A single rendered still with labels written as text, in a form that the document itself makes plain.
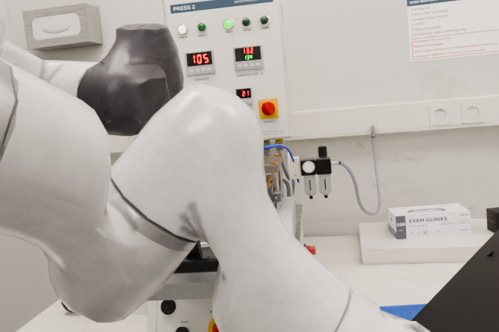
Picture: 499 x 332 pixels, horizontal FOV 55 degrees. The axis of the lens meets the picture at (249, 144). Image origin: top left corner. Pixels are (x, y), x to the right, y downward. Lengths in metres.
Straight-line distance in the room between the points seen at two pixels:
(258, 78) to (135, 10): 0.73
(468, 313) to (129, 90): 0.47
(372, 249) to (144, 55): 1.04
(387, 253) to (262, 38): 0.72
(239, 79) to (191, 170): 0.97
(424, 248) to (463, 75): 0.62
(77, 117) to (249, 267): 0.19
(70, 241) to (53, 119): 0.10
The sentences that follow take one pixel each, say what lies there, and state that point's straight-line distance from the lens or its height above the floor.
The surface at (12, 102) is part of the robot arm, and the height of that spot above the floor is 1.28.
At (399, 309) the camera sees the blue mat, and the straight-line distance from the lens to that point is 1.25.
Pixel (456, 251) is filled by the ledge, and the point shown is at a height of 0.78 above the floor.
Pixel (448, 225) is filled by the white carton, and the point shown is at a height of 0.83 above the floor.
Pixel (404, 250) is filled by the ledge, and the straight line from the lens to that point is 1.52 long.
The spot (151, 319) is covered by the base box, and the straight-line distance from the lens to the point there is 1.15.
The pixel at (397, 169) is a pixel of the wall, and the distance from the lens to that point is 1.79.
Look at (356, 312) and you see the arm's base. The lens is 0.46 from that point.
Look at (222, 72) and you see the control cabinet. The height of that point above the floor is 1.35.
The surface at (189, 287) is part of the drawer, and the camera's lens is 0.87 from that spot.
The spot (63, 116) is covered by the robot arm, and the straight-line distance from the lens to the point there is 0.35.
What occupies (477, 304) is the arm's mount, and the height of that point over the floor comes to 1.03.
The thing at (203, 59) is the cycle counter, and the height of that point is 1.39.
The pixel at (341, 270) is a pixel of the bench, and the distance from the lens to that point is 1.48.
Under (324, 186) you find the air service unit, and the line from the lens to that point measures 1.37.
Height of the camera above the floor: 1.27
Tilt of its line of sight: 5 degrees down
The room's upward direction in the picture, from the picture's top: 5 degrees counter-clockwise
